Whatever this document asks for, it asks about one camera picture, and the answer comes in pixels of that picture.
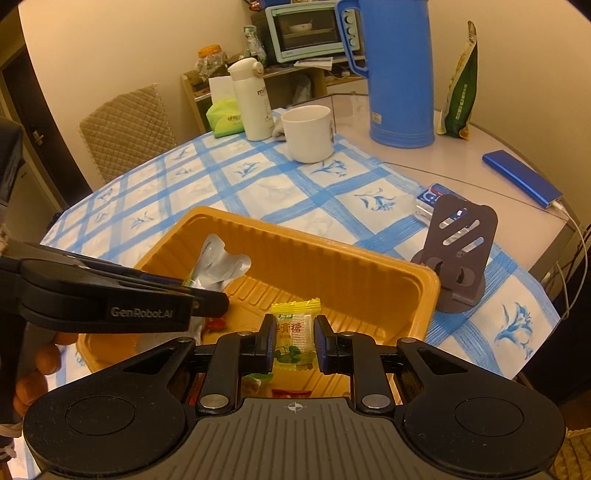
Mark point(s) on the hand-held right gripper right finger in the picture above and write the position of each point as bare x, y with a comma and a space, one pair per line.
322, 346

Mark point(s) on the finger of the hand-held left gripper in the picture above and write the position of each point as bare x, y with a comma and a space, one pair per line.
138, 275
210, 304

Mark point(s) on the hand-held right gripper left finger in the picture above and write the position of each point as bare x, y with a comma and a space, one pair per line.
268, 344

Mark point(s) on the twisted red candy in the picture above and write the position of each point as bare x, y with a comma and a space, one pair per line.
213, 323

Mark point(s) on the yellow green candy packet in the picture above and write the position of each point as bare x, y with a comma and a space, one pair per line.
295, 337

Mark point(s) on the silver snack packet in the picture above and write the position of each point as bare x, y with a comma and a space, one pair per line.
217, 263

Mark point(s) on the red candy packet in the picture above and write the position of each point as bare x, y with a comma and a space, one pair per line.
291, 393

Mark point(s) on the orange plastic tray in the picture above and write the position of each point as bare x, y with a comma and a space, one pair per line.
351, 286

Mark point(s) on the person's left hand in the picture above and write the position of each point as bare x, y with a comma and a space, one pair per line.
46, 362

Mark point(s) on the blue checked tablecloth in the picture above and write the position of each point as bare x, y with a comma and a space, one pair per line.
258, 194

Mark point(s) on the grey phone stand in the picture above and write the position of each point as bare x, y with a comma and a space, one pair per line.
457, 258

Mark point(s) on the green tissue pack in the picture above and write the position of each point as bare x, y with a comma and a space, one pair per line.
226, 120

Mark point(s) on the blue card box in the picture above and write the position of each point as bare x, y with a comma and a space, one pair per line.
427, 201

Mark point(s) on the wooden shelf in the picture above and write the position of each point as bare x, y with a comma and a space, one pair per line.
194, 92

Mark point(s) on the white mug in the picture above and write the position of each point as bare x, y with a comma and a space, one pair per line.
307, 134

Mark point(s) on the wooden door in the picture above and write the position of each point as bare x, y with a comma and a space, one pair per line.
32, 106

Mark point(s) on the white thermos bottle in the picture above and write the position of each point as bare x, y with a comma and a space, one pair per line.
251, 101

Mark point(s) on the jar with orange lid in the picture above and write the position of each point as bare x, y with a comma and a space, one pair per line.
211, 60

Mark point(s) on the clear plastic bag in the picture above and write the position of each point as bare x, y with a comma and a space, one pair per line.
302, 87

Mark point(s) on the blue power bank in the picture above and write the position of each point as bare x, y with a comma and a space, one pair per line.
521, 177

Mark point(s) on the booklet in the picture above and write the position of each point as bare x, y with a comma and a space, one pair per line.
314, 62

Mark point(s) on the woven patterned cushion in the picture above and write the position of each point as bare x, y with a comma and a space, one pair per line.
572, 454

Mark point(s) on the blue thermos jug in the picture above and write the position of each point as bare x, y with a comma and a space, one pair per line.
397, 83

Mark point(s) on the green standing snack bag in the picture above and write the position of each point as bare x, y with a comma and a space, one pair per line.
459, 92

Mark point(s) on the teal toaster oven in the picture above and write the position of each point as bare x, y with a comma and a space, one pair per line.
304, 30

